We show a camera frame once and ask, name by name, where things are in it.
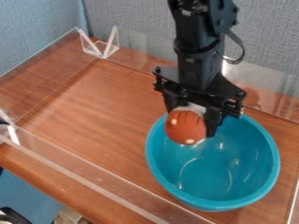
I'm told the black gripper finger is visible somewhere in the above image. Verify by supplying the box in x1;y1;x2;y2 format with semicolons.
205;105;224;137
163;93;178;112

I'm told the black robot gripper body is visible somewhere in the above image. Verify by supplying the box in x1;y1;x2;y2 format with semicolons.
153;66;248;117

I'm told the brown plush mushroom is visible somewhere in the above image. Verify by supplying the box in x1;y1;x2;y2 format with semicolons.
165;104;208;145

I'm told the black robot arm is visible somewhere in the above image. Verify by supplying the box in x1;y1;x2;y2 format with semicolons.
154;0;248;137

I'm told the blue plastic bowl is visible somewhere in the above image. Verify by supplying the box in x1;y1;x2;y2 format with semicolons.
145;115;281;212

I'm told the clear acrylic back barrier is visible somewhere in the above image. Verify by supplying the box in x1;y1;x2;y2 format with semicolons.
109;47;299;123

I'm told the clear acrylic barrier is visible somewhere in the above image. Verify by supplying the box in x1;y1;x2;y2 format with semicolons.
0;27;97;120
109;47;299;123
0;109;216;224

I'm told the clear acrylic left barrier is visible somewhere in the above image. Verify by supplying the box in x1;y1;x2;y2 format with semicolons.
0;27;97;120

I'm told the clear acrylic front barrier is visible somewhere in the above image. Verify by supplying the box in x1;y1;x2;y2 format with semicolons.
0;109;216;224

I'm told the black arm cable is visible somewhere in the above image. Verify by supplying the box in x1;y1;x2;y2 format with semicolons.
221;29;248;65

